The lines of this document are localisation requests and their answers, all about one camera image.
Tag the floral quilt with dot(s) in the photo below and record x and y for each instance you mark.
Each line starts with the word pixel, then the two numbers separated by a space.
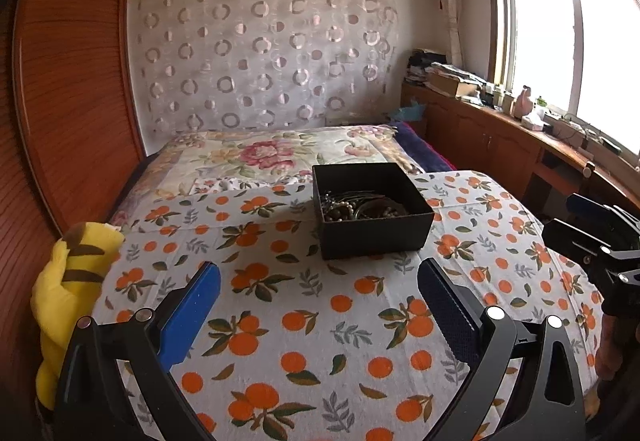
pixel 214 162

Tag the yellow striped plush toy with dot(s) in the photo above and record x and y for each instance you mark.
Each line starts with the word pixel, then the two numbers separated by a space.
pixel 66 290

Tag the blue blanket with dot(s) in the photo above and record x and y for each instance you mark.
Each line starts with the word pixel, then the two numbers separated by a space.
pixel 419 150

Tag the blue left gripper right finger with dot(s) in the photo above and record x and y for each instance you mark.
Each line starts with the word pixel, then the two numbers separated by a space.
pixel 546 399

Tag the cardboard box with papers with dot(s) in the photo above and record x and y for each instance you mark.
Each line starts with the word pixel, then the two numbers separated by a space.
pixel 451 84

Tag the black square jewelry box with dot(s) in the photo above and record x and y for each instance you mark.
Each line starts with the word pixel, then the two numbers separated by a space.
pixel 340 188

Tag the window frame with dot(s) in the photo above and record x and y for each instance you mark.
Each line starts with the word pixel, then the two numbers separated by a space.
pixel 579 60

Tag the dark thin bangle with charm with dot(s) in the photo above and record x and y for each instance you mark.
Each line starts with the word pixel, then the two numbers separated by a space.
pixel 379 208

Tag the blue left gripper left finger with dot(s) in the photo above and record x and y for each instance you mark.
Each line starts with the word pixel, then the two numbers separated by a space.
pixel 92 402

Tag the person's hand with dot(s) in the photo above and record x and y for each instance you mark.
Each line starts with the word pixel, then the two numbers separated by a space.
pixel 608 357

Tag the circle pattern curtain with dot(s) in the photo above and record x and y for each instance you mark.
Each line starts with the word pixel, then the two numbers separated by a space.
pixel 258 64

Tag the orange print bed sheet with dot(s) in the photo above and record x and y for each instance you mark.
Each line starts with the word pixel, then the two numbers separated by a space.
pixel 300 348

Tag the pink figurine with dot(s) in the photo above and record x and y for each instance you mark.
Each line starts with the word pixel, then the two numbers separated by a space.
pixel 523 105

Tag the wooden side cabinet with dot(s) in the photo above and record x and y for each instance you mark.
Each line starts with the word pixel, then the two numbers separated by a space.
pixel 539 170

